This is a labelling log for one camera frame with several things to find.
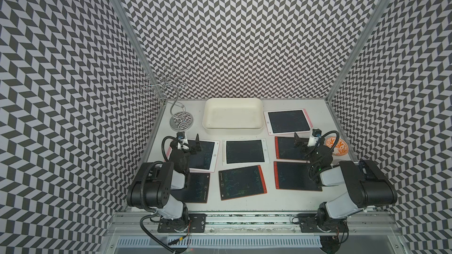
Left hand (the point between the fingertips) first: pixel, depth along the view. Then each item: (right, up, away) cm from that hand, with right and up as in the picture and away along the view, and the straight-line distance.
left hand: (189, 135), depth 90 cm
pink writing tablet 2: (+57, +7, +18) cm, 60 cm away
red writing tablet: (+27, -22, -5) cm, 35 cm away
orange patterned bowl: (+80, -7, +2) cm, 81 cm away
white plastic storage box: (+23, +10, +18) cm, 31 cm away
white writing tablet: (+29, -10, +6) cm, 31 cm away
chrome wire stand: (-9, +7, +16) cm, 20 cm away
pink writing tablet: (+9, -13, +1) cm, 16 cm away
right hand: (+60, 0, 0) cm, 60 cm away
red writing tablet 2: (+6, -24, -8) cm, 26 cm away
